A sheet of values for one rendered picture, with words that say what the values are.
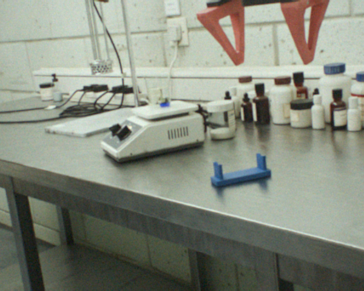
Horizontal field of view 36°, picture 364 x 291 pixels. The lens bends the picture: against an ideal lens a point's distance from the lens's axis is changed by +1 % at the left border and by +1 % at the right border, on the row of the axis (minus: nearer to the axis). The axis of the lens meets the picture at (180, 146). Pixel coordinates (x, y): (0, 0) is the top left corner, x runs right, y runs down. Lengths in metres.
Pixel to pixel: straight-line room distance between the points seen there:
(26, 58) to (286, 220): 1.98
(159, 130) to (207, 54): 0.59
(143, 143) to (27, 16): 1.47
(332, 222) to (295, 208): 0.07
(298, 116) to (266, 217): 0.54
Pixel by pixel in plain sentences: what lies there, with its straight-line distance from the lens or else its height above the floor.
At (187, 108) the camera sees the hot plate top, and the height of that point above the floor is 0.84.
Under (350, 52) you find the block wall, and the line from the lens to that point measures 1.42.
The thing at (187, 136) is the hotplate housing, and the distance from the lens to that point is 1.18.
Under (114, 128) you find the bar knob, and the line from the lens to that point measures 1.22.
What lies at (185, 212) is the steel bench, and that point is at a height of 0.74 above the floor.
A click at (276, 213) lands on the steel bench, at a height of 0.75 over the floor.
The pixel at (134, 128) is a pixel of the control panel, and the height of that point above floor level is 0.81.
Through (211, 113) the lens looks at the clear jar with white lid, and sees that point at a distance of 1.24.
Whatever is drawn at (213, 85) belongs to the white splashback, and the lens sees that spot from 1.65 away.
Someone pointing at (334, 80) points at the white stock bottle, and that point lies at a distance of 1.30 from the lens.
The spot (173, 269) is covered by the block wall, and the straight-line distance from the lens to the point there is 2.13.
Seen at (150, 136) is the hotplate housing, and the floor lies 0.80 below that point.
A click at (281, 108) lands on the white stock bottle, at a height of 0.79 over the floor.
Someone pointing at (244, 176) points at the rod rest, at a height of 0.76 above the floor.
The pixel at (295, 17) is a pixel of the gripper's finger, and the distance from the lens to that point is 0.58.
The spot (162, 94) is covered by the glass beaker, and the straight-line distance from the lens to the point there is 1.20.
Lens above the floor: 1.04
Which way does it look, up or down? 14 degrees down
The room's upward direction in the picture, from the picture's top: 7 degrees counter-clockwise
